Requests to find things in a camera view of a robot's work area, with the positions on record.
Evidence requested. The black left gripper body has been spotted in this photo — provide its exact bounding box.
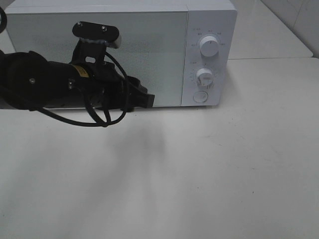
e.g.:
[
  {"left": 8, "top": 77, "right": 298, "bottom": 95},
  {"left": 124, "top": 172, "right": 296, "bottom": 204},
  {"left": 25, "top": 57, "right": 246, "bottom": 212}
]
[{"left": 67, "top": 39, "right": 129, "bottom": 110}]

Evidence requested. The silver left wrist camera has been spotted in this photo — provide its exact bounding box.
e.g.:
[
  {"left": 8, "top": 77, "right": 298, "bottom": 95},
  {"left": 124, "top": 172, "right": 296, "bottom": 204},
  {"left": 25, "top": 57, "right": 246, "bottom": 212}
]
[{"left": 72, "top": 21, "right": 122, "bottom": 49}]

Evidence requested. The lower white timer knob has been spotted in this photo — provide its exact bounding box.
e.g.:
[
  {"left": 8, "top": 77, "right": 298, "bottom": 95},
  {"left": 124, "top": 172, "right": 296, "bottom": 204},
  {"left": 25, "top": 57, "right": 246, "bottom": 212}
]
[{"left": 196, "top": 68, "right": 213, "bottom": 87}]

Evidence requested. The upper white power knob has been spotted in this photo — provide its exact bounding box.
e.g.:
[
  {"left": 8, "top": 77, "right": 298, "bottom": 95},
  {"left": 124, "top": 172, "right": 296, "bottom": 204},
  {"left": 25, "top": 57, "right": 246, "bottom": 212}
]
[{"left": 199, "top": 35, "right": 219, "bottom": 57}]

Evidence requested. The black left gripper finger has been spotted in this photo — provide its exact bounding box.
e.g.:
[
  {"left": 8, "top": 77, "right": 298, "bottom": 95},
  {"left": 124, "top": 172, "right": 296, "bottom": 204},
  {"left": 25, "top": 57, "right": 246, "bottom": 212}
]
[{"left": 124, "top": 77, "right": 155, "bottom": 112}]

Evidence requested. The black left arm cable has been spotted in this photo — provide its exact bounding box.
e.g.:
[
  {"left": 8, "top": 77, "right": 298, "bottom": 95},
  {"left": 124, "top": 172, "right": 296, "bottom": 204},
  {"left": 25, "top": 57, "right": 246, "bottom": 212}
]
[{"left": 0, "top": 6, "right": 130, "bottom": 128}]

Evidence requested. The round door release button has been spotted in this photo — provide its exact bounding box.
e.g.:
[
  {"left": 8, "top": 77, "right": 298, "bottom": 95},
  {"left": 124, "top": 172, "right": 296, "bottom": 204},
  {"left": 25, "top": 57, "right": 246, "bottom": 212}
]
[{"left": 193, "top": 91, "right": 208, "bottom": 103}]

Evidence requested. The white adjacent table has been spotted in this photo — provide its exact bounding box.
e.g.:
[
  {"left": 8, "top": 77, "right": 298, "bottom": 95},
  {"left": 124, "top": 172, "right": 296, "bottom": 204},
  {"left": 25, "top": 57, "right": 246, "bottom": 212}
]
[{"left": 229, "top": 0, "right": 313, "bottom": 60}]

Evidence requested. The white microwave door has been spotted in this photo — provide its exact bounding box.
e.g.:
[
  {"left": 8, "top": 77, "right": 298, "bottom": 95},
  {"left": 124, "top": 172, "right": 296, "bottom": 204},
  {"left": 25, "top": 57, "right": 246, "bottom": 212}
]
[{"left": 7, "top": 12, "right": 187, "bottom": 107}]

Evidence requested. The white microwave oven body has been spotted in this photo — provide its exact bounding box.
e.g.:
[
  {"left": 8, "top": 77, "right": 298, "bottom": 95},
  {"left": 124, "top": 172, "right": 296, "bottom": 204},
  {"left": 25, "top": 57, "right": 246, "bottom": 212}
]
[{"left": 5, "top": 0, "right": 237, "bottom": 107}]

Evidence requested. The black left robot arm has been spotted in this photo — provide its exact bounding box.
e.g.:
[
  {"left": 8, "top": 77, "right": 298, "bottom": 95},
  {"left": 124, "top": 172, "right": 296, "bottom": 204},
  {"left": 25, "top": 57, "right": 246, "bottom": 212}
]
[{"left": 0, "top": 41, "right": 155, "bottom": 110}]

